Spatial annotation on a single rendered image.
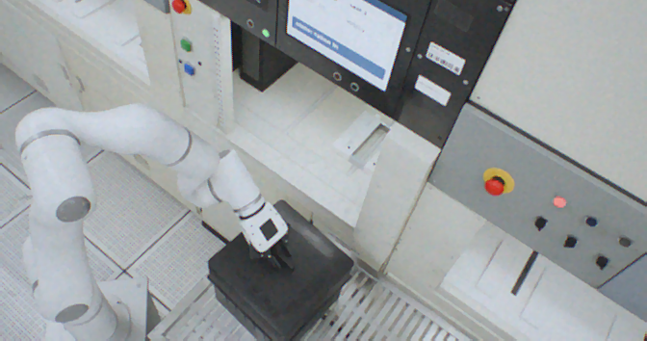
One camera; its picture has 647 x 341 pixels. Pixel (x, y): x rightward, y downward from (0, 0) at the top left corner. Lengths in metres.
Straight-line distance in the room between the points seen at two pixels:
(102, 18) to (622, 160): 1.93
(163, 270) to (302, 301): 1.27
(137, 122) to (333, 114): 1.06
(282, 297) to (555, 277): 0.86
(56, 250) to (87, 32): 1.28
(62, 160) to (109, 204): 1.80
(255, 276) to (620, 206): 0.86
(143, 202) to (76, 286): 1.52
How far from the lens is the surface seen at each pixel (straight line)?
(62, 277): 1.25
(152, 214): 2.71
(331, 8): 1.16
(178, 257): 2.59
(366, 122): 1.87
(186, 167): 1.12
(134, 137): 1.00
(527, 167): 1.13
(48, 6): 2.48
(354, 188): 1.75
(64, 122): 1.05
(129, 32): 2.26
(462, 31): 1.02
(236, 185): 1.29
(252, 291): 1.40
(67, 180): 0.98
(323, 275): 1.43
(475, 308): 1.66
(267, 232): 1.35
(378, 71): 1.18
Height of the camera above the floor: 2.32
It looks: 54 degrees down
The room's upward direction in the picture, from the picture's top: 10 degrees clockwise
